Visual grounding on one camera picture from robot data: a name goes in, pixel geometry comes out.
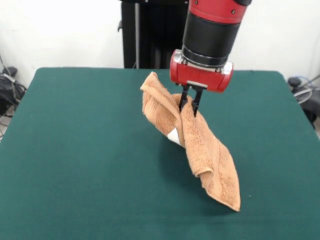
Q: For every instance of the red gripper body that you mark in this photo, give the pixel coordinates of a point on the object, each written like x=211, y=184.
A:
x=200, y=77

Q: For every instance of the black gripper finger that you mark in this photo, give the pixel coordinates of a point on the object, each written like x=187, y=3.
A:
x=196, y=105
x=183, y=100

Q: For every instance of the orange terry towel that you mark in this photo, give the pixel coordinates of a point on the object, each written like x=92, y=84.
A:
x=200, y=140

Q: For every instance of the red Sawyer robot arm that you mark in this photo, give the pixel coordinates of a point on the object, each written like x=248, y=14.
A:
x=212, y=30

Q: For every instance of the black stand base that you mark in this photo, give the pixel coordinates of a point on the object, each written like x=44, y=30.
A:
x=310, y=105
x=10, y=85

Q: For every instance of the dark green table cloth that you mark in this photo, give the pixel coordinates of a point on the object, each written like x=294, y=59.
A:
x=62, y=150

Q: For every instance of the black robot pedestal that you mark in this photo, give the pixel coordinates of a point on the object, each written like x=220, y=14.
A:
x=155, y=37

